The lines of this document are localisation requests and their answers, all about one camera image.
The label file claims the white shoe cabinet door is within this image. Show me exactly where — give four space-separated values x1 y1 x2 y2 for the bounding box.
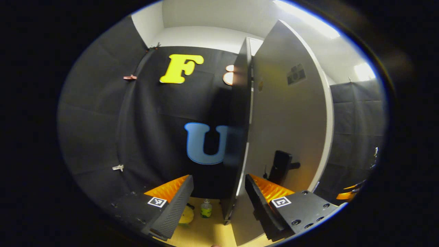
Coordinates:
230 19 335 247

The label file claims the yellow plush toy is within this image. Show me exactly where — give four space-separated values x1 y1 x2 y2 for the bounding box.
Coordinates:
178 205 195 225

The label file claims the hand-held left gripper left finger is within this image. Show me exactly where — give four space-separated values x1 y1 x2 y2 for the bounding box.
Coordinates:
111 174 194 240

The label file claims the black door handle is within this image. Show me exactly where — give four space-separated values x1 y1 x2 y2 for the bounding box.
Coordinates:
266 150 301 186

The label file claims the white shoe cabinet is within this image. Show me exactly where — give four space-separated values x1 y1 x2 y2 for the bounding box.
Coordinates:
221 36 264 225

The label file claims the green drink bottle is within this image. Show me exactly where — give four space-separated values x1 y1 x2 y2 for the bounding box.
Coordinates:
200 199 212 219

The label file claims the small ceiling light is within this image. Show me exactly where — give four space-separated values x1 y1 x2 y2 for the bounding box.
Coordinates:
354 62 376 81

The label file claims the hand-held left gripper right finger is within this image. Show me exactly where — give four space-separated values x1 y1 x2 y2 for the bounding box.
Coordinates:
245 174 343 242

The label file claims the black backdrop cloth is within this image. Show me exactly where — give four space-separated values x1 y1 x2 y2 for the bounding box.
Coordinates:
314 79 387 206
58 15 242 210

